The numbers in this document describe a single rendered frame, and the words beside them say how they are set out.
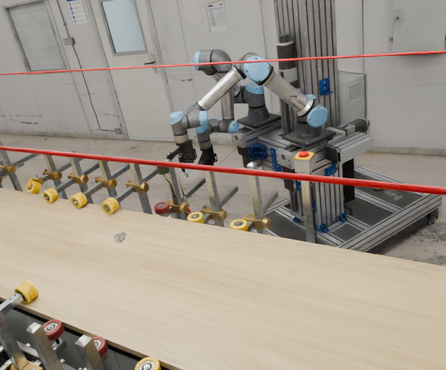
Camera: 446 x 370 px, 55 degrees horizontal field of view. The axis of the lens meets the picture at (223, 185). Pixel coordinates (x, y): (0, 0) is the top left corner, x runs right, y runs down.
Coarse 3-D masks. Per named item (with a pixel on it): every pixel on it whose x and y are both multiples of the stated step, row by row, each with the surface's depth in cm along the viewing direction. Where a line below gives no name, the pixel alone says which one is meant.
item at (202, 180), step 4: (200, 180) 259; (204, 180) 261; (196, 184) 255; (200, 184) 258; (192, 188) 252; (196, 188) 254; (184, 192) 248; (188, 192) 248; (192, 192) 251; (188, 196) 248; (184, 200) 245; (172, 208) 236; (168, 212) 233; (164, 216) 230; (168, 216) 233
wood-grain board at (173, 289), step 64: (0, 192) 284; (0, 256) 212; (64, 256) 202; (128, 256) 193; (192, 256) 185; (256, 256) 177; (320, 256) 171; (384, 256) 164; (64, 320) 162; (128, 320) 157; (192, 320) 151; (256, 320) 146; (320, 320) 142; (384, 320) 137
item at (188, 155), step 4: (188, 140) 224; (176, 144) 223; (180, 144) 221; (184, 144) 221; (188, 144) 222; (184, 148) 224; (188, 148) 224; (192, 148) 225; (180, 152) 226; (184, 152) 225; (188, 152) 225; (192, 152) 224; (180, 156) 225; (184, 156) 224; (188, 156) 224; (192, 156) 223; (196, 156) 231; (184, 160) 227; (188, 160) 226; (192, 160) 226
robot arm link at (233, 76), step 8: (240, 64) 219; (232, 72) 223; (240, 72) 221; (224, 80) 224; (232, 80) 223; (240, 80) 226; (216, 88) 225; (224, 88) 225; (208, 96) 226; (216, 96) 226; (192, 104) 232; (200, 104) 227; (208, 104) 227
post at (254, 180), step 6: (252, 162) 197; (252, 168) 196; (252, 180) 200; (258, 180) 202; (252, 186) 201; (258, 186) 202; (252, 192) 203; (258, 192) 203; (252, 198) 205; (258, 198) 204; (258, 204) 205; (258, 210) 207; (258, 216) 208; (264, 228) 213; (264, 234) 214
